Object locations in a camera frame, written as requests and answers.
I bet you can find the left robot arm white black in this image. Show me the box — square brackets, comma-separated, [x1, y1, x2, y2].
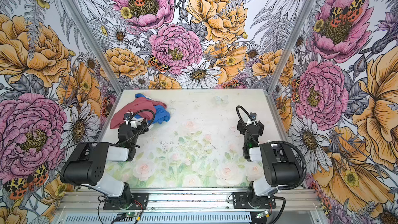
[60, 113, 153, 209]

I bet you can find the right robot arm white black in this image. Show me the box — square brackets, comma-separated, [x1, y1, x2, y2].
[234, 106, 307, 208]

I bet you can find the maroon red cloth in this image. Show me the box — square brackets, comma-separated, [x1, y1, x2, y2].
[110, 94, 167, 129]

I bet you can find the blue cloth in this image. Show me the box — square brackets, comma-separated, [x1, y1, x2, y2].
[135, 93, 171, 124]

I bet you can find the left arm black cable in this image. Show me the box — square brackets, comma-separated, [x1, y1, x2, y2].
[116, 109, 156, 147]

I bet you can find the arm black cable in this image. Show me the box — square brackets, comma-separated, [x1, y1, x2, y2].
[235, 105, 307, 190]
[116, 109, 156, 147]

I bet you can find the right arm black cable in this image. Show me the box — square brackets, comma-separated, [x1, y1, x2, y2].
[235, 105, 307, 190]

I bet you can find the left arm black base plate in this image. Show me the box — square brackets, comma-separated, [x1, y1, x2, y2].
[103, 193, 149, 211]

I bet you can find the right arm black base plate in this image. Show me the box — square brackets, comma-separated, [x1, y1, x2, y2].
[232, 192, 276, 209]

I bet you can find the aluminium front rail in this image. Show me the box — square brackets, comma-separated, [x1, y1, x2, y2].
[57, 188, 322, 214]

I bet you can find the white vented cable duct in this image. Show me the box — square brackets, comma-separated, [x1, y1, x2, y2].
[59, 212, 252, 224]

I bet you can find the right aluminium corner post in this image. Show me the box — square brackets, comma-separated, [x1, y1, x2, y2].
[266, 0, 326, 93]

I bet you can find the aluminium corner post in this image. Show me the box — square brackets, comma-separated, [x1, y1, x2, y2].
[46, 0, 124, 95]
[266, 0, 326, 93]

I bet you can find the left aluminium corner post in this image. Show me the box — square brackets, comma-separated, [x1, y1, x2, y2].
[46, 0, 124, 95]

